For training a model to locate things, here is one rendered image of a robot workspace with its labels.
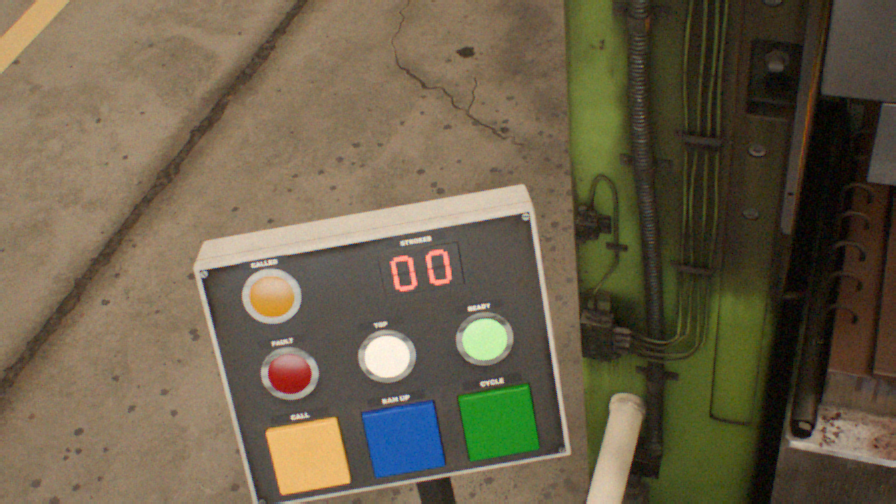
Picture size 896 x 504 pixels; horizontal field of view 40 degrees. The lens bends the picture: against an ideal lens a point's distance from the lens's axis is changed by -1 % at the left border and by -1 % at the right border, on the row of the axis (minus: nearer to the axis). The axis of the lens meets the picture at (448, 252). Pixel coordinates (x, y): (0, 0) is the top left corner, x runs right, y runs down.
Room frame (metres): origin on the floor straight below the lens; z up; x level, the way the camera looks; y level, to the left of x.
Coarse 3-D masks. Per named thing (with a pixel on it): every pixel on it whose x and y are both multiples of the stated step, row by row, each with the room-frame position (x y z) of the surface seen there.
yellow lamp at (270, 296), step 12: (276, 276) 0.79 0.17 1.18; (252, 288) 0.79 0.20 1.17; (264, 288) 0.79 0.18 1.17; (276, 288) 0.79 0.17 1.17; (288, 288) 0.79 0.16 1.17; (252, 300) 0.78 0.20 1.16; (264, 300) 0.78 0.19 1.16; (276, 300) 0.78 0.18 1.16; (288, 300) 0.78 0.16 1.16; (264, 312) 0.78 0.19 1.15; (276, 312) 0.77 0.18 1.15
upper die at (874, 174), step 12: (876, 108) 0.77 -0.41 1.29; (888, 108) 0.70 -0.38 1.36; (876, 120) 0.73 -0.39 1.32; (888, 120) 0.70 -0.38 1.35; (876, 132) 0.70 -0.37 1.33; (888, 132) 0.70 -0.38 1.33; (876, 144) 0.70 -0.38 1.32; (888, 144) 0.70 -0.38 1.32; (876, 156) 0.70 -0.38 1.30; (888, 156) 0.69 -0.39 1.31; (876, 168) 0.70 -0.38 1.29; (888, 168) 0.69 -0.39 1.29; (876, 180) 0.70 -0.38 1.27; (888, 180) 0.69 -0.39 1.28
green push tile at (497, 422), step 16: (528, 384) 0.71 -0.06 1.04; (464, 400) 0.71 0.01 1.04; (480, 400) 0.70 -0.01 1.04; (496, 400) 0.70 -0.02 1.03; (512, 400) 0.70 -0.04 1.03; (528, 400) 0.70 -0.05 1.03; (464, 416) 0.70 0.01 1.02; (480, 416) 0.69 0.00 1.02; (496, 416) 0.69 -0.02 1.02; (512, 416) 0.69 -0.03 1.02; (528, 416) 0.69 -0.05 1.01; (464, 432) 0.69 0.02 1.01; (480, 432) 0.69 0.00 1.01; (496, 432) 0.68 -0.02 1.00; (512, 432) 0.68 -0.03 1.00; (528, 432) 0.68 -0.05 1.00; (480, 448) 0.68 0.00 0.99; (496, 448) 0.67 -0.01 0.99; (512, 448) 0.67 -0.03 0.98; (528, 448) 0.67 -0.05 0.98
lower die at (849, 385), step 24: (864, 120) 1.05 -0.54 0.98; (864, 144) 1.01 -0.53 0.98; (864, 168) 0.97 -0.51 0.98; (864, 192) 0.93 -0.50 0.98; (888, 192) 0.93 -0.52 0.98; (888, 216) 0.89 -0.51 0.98; (864, 240) 0.86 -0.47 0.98; (888, 240) 0.85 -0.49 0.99; (864, 264) 0.83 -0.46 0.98; (888, 264) 0.81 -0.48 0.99; (840, 288) 0.80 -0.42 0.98; (864, 288) 0.80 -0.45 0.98; (888, 288) 0.78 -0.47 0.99; (840, 312) 0.77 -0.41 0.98; (864, 312) 0.76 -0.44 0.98; (888, 312) 0.75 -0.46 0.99; (840, 336) 0.74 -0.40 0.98; (864, 336) 0.73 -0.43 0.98; (888, 336) 0.72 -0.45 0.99; (840, 360) 0.71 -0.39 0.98; (864, 360) 0.70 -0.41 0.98; (888, 360) 0.69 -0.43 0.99; (840, 384) 0.69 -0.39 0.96; (864, 384) 0.68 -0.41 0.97; (888, 384) 0.67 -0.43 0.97; (864, 408) 0.68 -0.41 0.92; (888, 408) 0.67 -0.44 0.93
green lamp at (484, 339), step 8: (480, 320) 0.75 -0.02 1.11; (488, 320) 0.75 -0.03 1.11; (472, 328) 0.75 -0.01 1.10; (480, 328) 0.75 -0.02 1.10; (488, 328) 0.74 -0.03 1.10; (496, 328) 0.74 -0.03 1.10; (464, 336) 0.74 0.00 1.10; (472, 336) 0.74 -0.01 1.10; (480, 336) 0.74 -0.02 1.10; (488, 336) 0.74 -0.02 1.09; (496, 336) 0.74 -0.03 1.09; (504, 336) 0.74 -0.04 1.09; (464, 344) 0.74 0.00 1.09; (472, 344) 0.74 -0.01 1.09; (480, 344) 0.74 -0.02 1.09; (488, 344) 0.74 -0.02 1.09; (496, 344) 0.73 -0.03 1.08; (504, 344) 0.73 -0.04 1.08; (472, 352) 0.73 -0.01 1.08; (480, 352) 0.73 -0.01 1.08; (488, 352) 0.73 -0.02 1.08; (496, 352) 0.73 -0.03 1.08
